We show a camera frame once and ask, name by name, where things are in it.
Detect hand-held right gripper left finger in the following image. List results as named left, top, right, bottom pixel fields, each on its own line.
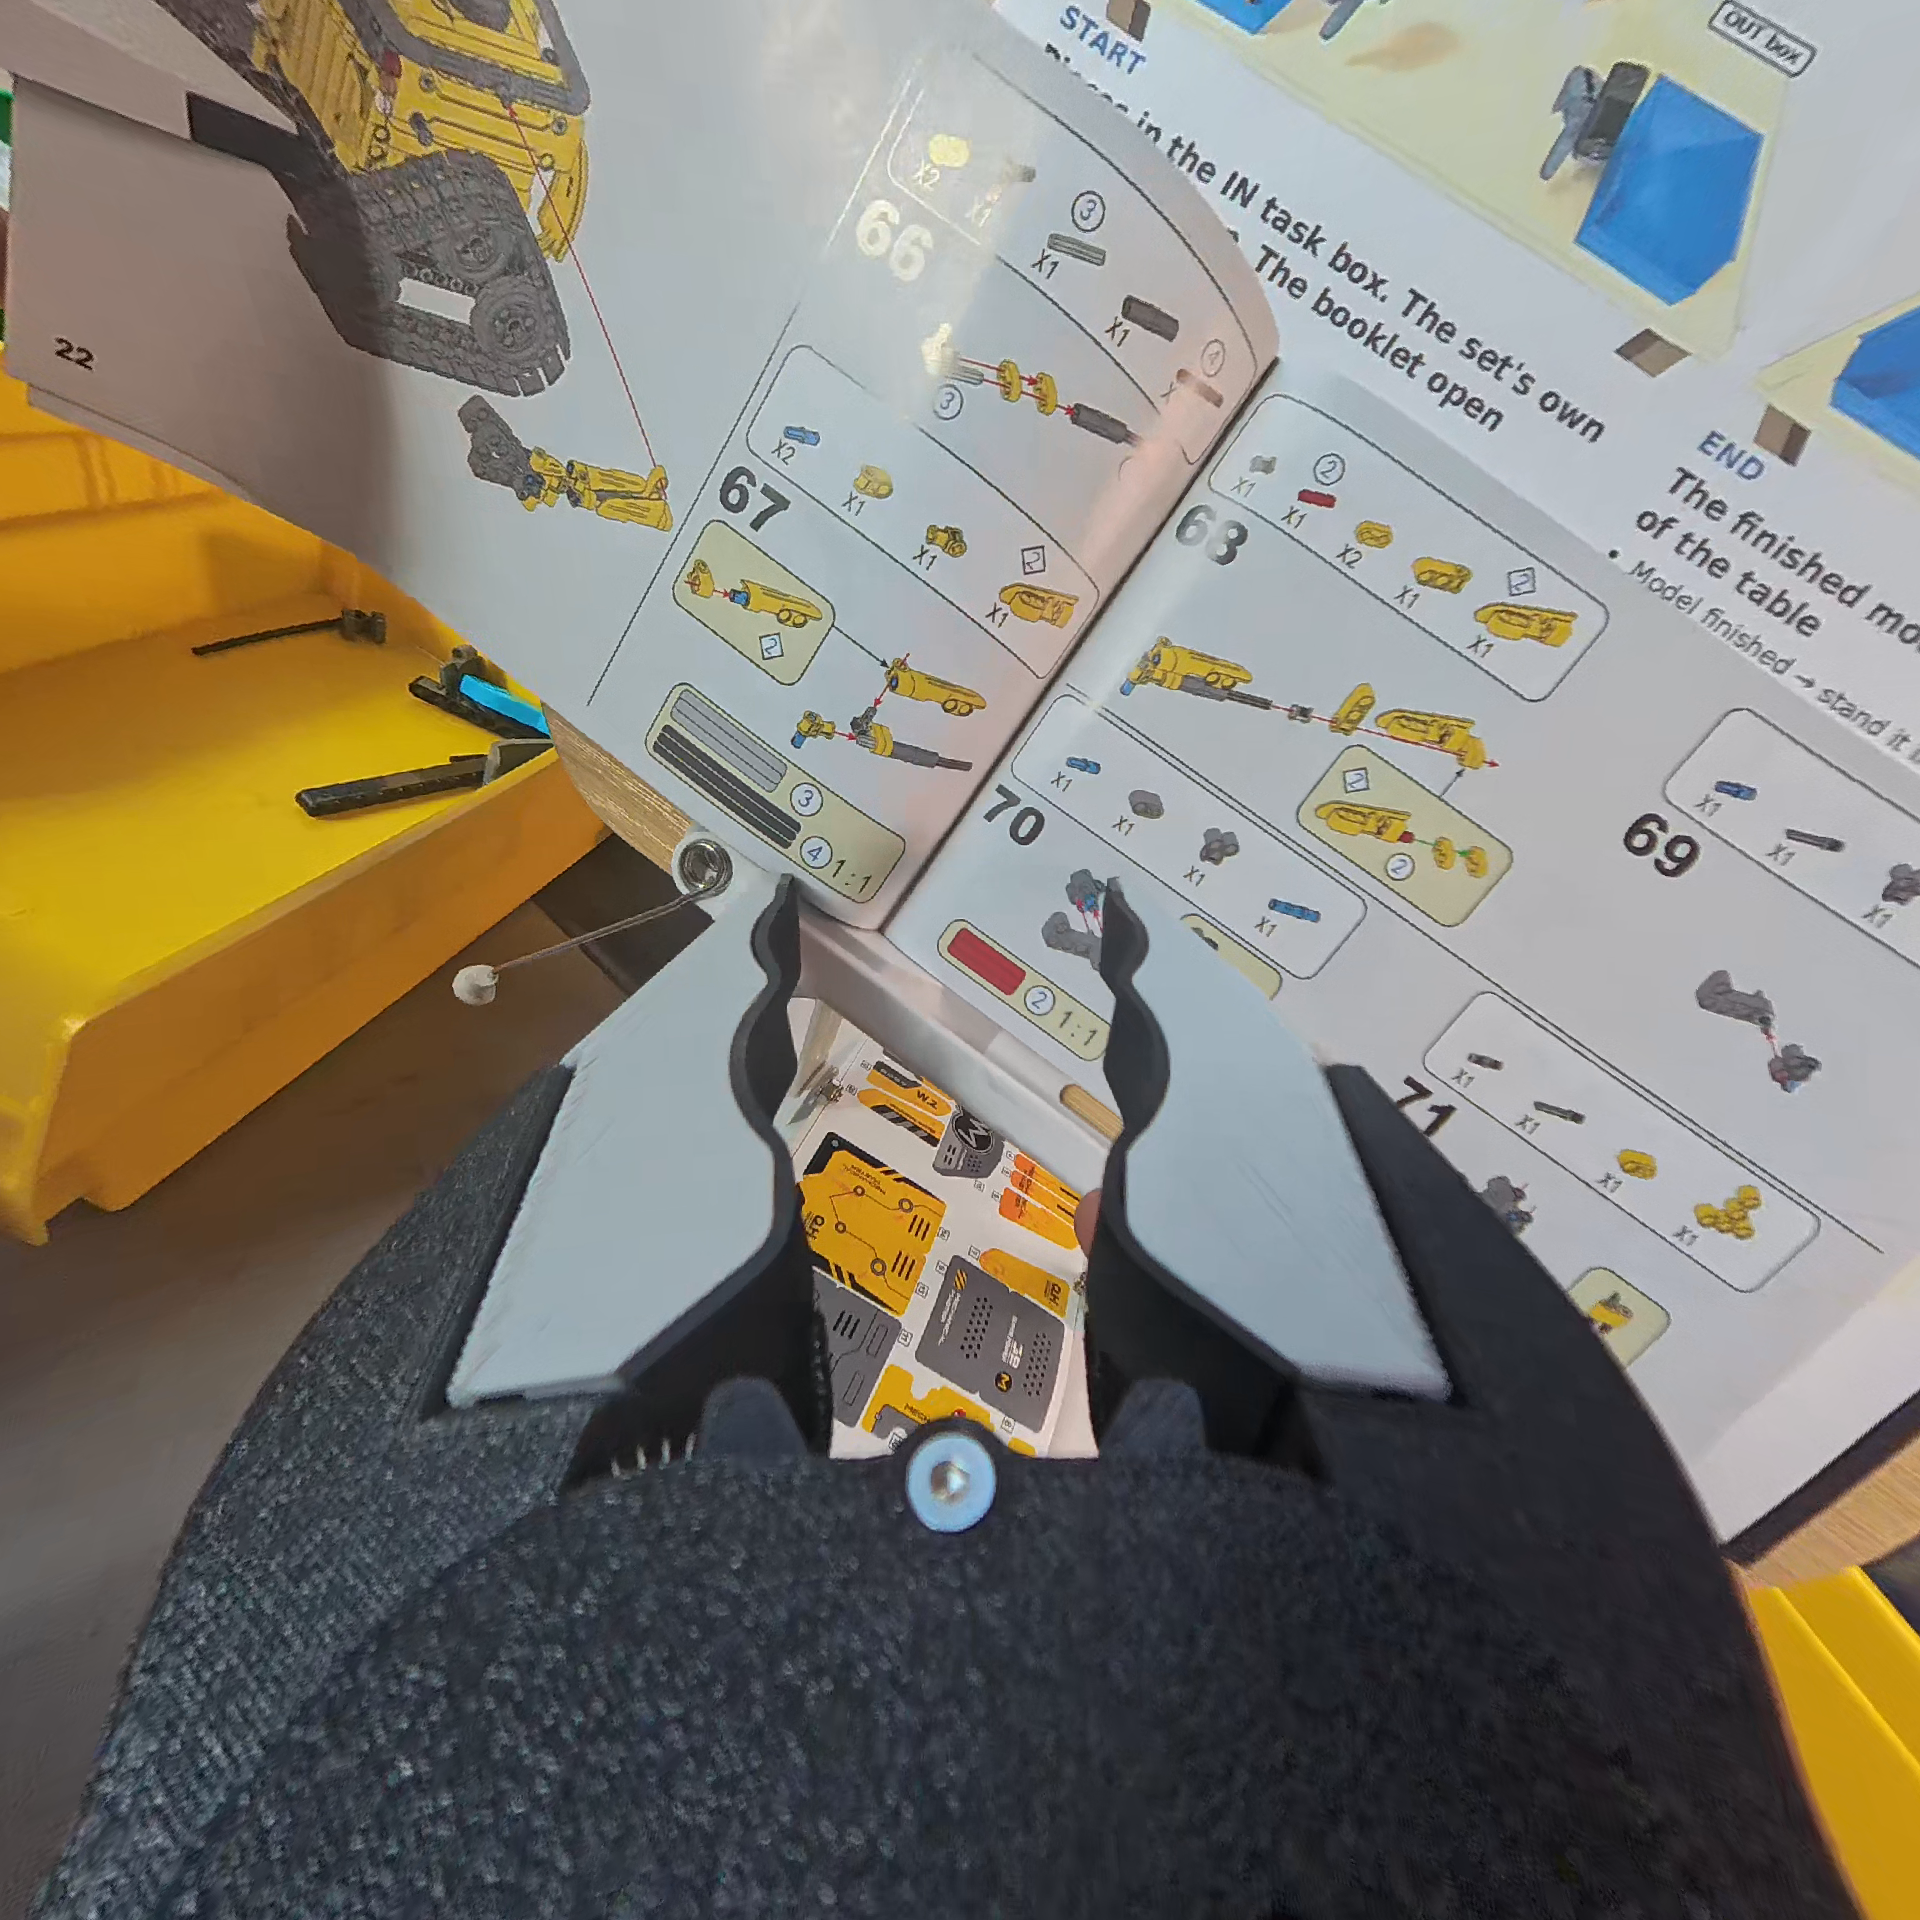
left=447, top=873, right=817, bottom=1407

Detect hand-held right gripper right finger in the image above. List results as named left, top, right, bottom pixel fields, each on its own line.
left=1082, top=883, right=1453, bottom=1404

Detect lego instruction booklet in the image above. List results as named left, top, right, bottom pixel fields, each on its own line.
left=0, top=0, right=1920, bottom=1547

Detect black lego beam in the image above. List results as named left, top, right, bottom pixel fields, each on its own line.
left=294, top=742, right=558, bottom=817

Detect black lego axle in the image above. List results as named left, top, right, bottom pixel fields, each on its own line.
left=192, top=608, right=388, bottom=659

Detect yellow grey sticker sheet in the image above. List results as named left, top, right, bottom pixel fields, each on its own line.
left=780, top=1025, right=1103, bottom=1460

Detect wooden book stand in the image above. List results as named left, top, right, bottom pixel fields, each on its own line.
left=545, top=704, right=1920, bottom=1592

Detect yellow plastic bin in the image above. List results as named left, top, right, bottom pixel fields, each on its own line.
left=1746, top=1558, right=1920, bottom=1920
left=0, top=368, right=607, bottom=1247

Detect white task instruction sheet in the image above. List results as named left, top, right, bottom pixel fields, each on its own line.
left=989, top=0, right=1920, bottom=781

